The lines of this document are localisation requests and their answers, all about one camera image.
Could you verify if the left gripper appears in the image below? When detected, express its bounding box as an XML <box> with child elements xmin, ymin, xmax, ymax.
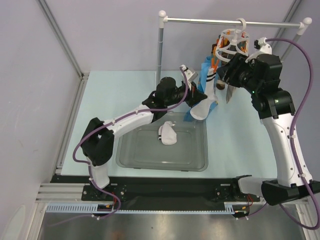
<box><xmin>164</xmin><ymin>81</ymin><xmax>207</xmax><ymax>108</ymax></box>

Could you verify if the grey sock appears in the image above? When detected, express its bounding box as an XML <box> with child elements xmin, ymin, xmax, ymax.
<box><xmin>225</xmin><ymin>85</ymin><xmax>237</xmax><ymax>104</ymax></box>

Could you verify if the white round peg hanger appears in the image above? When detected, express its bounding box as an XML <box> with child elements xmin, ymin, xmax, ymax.
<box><xmin>213</xmin><ymin>18</ymin><xmax>250</xmax><ymax>63</ymax></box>

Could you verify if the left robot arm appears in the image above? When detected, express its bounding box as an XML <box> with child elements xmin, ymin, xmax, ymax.
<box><xmin>80</xmin><ymin>77</ymin><xmax>208</xmax><ymax>200</ymax></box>

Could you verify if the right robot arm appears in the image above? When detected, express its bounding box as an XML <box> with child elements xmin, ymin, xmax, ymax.
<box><xmin>217</xmin><ymin>53</ymin><xmax>320</xmax><ymax>206</ymax></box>

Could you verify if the brown striped sock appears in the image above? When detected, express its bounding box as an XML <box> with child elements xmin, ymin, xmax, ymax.
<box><xmin>216</xmin><ymin>79</ymin><xmax>226</xmax><ymax>90</ymax></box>

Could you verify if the blue space-print cloth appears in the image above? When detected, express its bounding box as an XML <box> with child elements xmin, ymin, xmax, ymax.
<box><xmin>184</xmin><ymin>56</ymin><xmax>218</xmax><ymax>122</ymax></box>

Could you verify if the clear plastic bin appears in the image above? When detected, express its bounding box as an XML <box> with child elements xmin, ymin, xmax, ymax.
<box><xmin>116</xmin><ymin>112</ymin><xmax>208</xmax><ymax>172</ymax></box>

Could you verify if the white metal drying rack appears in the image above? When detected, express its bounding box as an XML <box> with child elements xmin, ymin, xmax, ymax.
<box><xmin>155</xmin><ymin>10</ymin><xmax>313</xmax><ymax>83</ymax></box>

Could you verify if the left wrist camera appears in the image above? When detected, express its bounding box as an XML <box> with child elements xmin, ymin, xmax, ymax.
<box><xmin>180</xmin><ymin>64</ymin><xmax>198</xmax><ymax>89</ymax></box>

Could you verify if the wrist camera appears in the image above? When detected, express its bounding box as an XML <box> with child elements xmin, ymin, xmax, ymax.
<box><xmin>246</xmin><ymin>37</ymin><xmax>272</xmax><ymax>63</ymax></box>
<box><xmin>180</xmin><ymin>64</ymin><xmax>198</xmax><ymax>89</ymax></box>

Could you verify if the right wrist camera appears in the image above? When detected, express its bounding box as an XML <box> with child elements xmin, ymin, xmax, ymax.
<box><xmin>246</xmin><ymin>37</ymin><xmax>272</xmax><ymax>63</ymax></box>

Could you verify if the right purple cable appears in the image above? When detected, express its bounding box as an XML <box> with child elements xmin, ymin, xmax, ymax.
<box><xmin>234</xmin><ymin>37</ymin><xmax>320</xmax><ymax>230</ymax></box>

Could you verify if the purple cable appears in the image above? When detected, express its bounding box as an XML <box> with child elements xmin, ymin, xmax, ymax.
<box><xmin>234</xmin><ymin>37</ymin><xmax>320</xmax><ymax>230</ymax></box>
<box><xmin>48</xmin><ymin>68</ymin><xmax>193</xmax><ymax>227</ymax></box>

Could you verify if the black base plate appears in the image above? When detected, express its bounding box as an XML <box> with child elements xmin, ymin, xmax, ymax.
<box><xmin>50</xmin><ymin>175</ymin><xmax>261</xmax><ymax>211</ymax></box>

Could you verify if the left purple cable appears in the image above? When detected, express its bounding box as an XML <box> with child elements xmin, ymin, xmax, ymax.
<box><xmin>48</xmin><ymin>68</ymin><xmax>193</xmax><ymax>227</ymax></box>

